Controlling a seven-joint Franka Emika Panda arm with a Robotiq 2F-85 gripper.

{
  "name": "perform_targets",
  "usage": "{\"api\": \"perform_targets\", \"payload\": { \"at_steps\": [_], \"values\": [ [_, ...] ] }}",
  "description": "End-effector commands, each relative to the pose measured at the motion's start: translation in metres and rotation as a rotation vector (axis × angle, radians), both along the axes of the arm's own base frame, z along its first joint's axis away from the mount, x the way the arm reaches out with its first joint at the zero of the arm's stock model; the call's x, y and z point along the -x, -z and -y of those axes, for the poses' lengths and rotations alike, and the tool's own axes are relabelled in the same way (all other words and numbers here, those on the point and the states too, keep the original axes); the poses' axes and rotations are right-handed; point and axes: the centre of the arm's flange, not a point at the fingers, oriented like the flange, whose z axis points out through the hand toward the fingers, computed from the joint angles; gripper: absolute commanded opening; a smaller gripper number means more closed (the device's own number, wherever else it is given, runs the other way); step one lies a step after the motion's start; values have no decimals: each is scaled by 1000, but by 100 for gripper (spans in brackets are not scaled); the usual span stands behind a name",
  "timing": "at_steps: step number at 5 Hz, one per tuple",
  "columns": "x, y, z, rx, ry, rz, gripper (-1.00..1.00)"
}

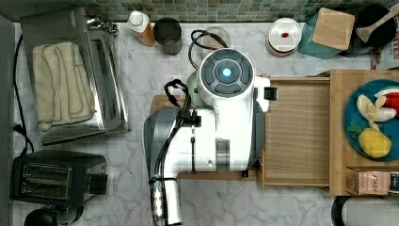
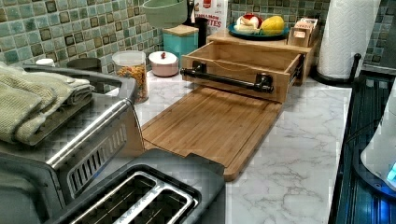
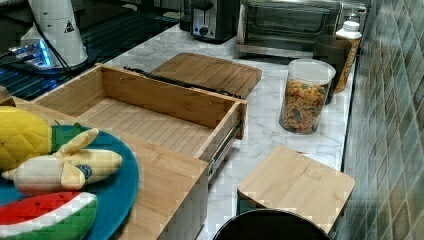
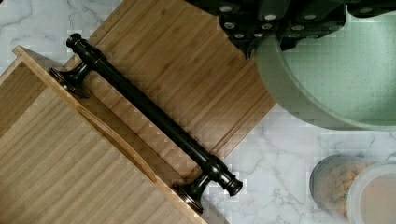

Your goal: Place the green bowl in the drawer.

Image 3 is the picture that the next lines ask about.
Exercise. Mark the bamboo lid container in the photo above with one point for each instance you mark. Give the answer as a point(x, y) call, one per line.
point(287, 180)

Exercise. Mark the black round bowl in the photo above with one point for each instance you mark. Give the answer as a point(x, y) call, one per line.
point(268, 224)

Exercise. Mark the black silver toaster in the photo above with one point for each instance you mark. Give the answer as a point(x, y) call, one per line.
point(214, 20)

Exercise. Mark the blue round plate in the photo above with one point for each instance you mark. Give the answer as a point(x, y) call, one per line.
point(115, 194)

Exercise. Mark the bamboo drawer cabinet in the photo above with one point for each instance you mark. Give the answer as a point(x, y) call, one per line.
point(171, 202)

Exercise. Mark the dark brown cup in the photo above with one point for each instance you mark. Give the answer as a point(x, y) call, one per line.
point(334, 52)

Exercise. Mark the yellow plush pineapple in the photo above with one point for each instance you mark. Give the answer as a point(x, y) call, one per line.
point(24, 135)

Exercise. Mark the plush peeled banana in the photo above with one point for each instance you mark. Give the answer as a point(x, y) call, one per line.
point(69, 169)

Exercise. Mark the bamboo cutting board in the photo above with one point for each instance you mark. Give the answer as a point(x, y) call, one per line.
point(211, 72)

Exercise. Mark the stainless toaster oven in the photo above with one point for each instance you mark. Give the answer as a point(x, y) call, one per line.
point(289, 28)

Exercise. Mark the clear jar of cereal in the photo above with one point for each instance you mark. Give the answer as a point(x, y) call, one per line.
point(306, 90)

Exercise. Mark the plush watermelon slice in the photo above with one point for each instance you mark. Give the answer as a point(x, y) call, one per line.
point(57, 216)

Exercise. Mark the open bamboo drawer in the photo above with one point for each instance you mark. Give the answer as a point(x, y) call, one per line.
point(191, 121)

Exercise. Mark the orange bottle white cap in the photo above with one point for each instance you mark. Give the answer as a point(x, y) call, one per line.
point(349, 32)

